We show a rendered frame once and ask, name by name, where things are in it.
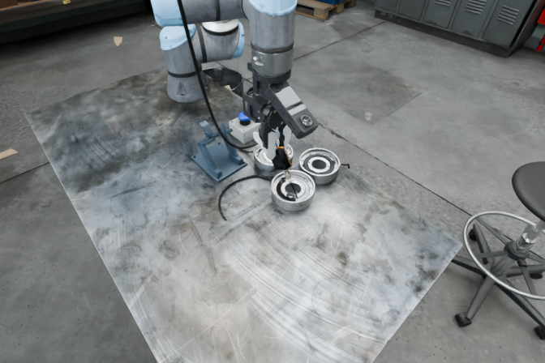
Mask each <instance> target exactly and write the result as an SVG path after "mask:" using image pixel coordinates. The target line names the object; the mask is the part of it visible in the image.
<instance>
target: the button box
mask: <svg viewBox="0 0 545 363"><path fill-rule="evenodd" d="M229 124H230V128H232V130H233V131H232V132H230V133H231V134H232V135H233V136H234V137H235V138H236V139H237V140H239V141H240V142H241V143H243V144H246V143H249V142H250V141H252V140H253V139H254V137H253V133H254V132H259V127H260V124H261V123H260V122H257V123H254V122H253V121H252V120H249V121H247V122H243V121H240V120H239V119H238V117H237V118H235V119H234V120H232V121H230V122H229Z"/></svg>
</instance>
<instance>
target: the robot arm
mask: <svg viewBox="0 0 545 363"><path fill-rule="evenodd" d="M297 1H298V0H182V5H183V9H184V12H185V16H186V19H187V26H188V29H189V33H190V35H191V41H192V44H193V48H194V51H195V57H196V61H197V63H198V67H199V70H200V75H201V79H202V81H203V85H204V89H205V92H206V95H208V94H209V93H210V84H209V81H208V79H207V78H206V76H205V74H204V72H203V70H202V66H201V63H207V62H217V61H223V60H231V59H233V58H239V57H240V56H241V55H242V53H243V50H244V44H245V38H244V30H243V26H242V24H241V23H240V22H239V21H238V19H244V18H247V19H248V20H249V21H250V35H251V62H248V63H247V69H248V70H249V71H251V72H252V79H253V87H251V88H248V91H246V92H243V93H242V105H243V114H244V115H245V116H247V117H249V118H250V120H252V121H253V122H254V123H257V122H260V123H261V124H260V127H259V132H254V133H253V137H254V140H255V141H256V142H257V143H258V144H259V145H260V146H261V147H262V148H263V149H264V152H265V154H266V156H267V157H268V158H269V159H270V160H272V159H273V158H274V157H275V156H276V148H277V147H276V144H275V143H276V140H277V138H279V142H280V143H279V147H285V148H286V147H287V145H288V143H289V141H290V137H291V135H292V134H294V135H295V137H296V138H297V139H302V138H304V137H306V136H308V135H309V134H311V133H313V131H314V130H315V129H316V128H317V127H318V125H319V123H318V122H317V121H316V119H315V118H314V117H313V115H312V114H311V112H310V111H309V110H308V108H307V107H306V106H305V104H304V103H303V102H302V101H301V99H300V98H299V97H298V95H297V94H296V93H295V91H294V90H293V88H292V87H291V86H290V85H289V84H288V82H287V81H286V80H288V79H289V78H290V76H291V68H292V67H293V60H294V25H295V12H296V5H297ZM151 3H152V9H153V13H154V16H155V20H156V22H157V23H158V24H159V25H160V26H162V27H165V28H163V29H162V30H161V33H160V41H161V49H162V51H163V54H164V58H165V64H166V68H167V71H168V83H167V92H168V96H169V98H170V99H171V100H174V101H177V102H182V103H188V102H194V101H198V100H201V99H203V98H204V96H203V93H202V91H201V88H200V83H199V80H198V77H197V74H196V71H195V66H194V63H193V60H192V56H191V51H190V48H189V45H188V42H187V36H186V33H185V30H184V27H183V23H182V17H181V14H180V11H179V8H178V2H177V0H151ZM195 23H202V26H199V27H196V26H195ZM248 92H249V93H248ZM245 101H246V102H247V108H248V112H247V111H246V110H245Z"/></svg>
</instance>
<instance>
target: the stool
mask: <svg viewBox="0 0 545 363"><path fill-rule="evenodd" d="M512 185H513V189H514V191H515V194H516V196H517V197H518V198H519V200H520V201H521V203H522V204H523V205H524V206H525V207H526V208H527V209H528V210H529V211H530V212H532V213H533V214H534V215H535V216H537V217H538V218H539V219H540V221H539V222H538V223H537V224H535V223H533V222H531V221H529V220H527V219H525V218H523V217H520V216H517V215H514V214H511V213H507V212H503V211H482V212H480V213H477V214H475V215H473V216H471V217H470V218H469V219H468V220H467V221H466V223H465V225H464V228H463V232H462V236H463V242H464V245H465V248H466V250H467V252H468V254H469V256H470V257H471V259H472V260H470V259H468V258H464V257H462V256H459V255H455V256H454V258H453V259H452V260H451V262H452V263H455V264H457V265H459V266H461V267H464V268H466V269H468V270H470V271H473V272H475V273H477V274H479V275H481V276H482V277H483V282H482V284H481V285H480V287H479V289H478V291H477V293H476V295H475V296H474V299H473V301H472V302H471V304H470V307H469V309H468V310H467V312H461V313H459V314H456V315H455V318H456V320H457V322H458V323H459V324H460V326H461V327H466V326H468V325H470V324H471V323H472V322H471V319H472V318H473V317H474V316H475V315H476V313H477V312H478V310H479V308H480V306H481V305H482V303H483V302H484V300H485V299H486V297H487V295H488V293H489V292H490V291H491V289H492V287H493V285H496V286H498V287H499V288H500V289H501V290H502V291H503V292H504V293H505V294H507V295H508V296H509V297H510V298H511V299H512V300H513V301H514V302H515V303H516V304H518V305H519V306H520V307H521V308H522V309H523V310H524V311H525V312H526V313H527V314H528V315H529V316H531V317H532V319H533V320H535V321H536V323H537V324H538V325H540V326H538V327H536V328H535V331H536V332H537V333H538V335H539V337H540V338H541V340H545V318H544V317H543V316H542V315H541V314H540V313H539V312H538V311H537V310H536V309H535V308H534V307H533V306H532V304H531V303H530V302H529V301H528V300H527V299H526V297H528V298H530V299H535V300H540V301H545V296H539V295H538V294H537V292H536V290H535V287H534V285H533V282H532V280H531V278H532V279H541V278H542V277H543V275H542V273H543V272H544V271H545V259H543V258H539V257H536V256H534V255H532V254H530V251H529V249H530V248H531V247H532V246H533V245H534V244H535V243H536V240H535V238H536V237H537V236H538V235H539V234H540V233H543V234H545V162H544V161H538V162H531V163H528V164H524V165H522V166H520V167H519V168H518V169H517V170H516V171H515V173H514V174H513V177H512ZM485 215H502V216H509V217H512V218H515V219H517V220H521V221H523V222H525V223H527V226H526V228H525V229H524V231H523V233H522V235H521V236H520V237H519V238H518V239H517V240H516V241H507V240H505V239H504V238H503V237H502V236H501V235H499V234H498V232H497V231H495V230H494V229H493V228H492V227H491V226H489V225H488V224H487V223H486V222H485V221H483V220H482V219H481V218H480V216H485ZM474 219H476V220H477V221H478V222H479V223H480V224H482V225H483V226H484V227H485V228H486V229H488V230H489V231H490V232H491V233H492V234H493V235H495V236H496V237H497V238H498V239H499V240H501V241H502V242H503V243H504V244H505V247H504V250H499V251H493V252H491V250H490V248H489V245H488V244H487V241H486V238H485V237H484V235H483V232H482V229H481V228H480V226H479V225H478V224H477V223H475V224H473V228H472V229H471V230H470V232H469V235H470V239H471V240H472V241H476V242H478V247H479V250H480V254H473V252H472V250H471V248H470V246H469V243H468V240H467V229H468V227H469V225H470V223H471V222H472V221H473V220H474ZM496 256H500V257H499V258H498V259H497V260H496V261H495V259H494V257H496ZM478 258H481V259H482V260H483V264H481V263H480V262H479V261H478ZM526 258H530V259H533V260H534V261H537V262H540V263H543V264H536V265H527V264H526V261H525V259H526ZM515 262H517V265H518V266H513V267H512V265H513V264H514V263H515ZM519 275H523V276H524V278H525V280H526V283H527V285H528V288H529V290H530V293H531V294H530V293H525V292H523V291H520V290H517V289H516V288H515V287H514V286H513V285H512V284H511V283H510V282H509V281H508V280H507V278H509V277H514V276H519Z"/></svg>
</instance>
